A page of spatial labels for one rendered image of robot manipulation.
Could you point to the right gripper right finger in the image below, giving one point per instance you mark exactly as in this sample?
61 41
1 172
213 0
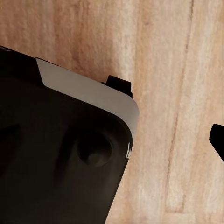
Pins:
217 139

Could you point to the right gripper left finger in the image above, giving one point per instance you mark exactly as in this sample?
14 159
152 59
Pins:
11 140

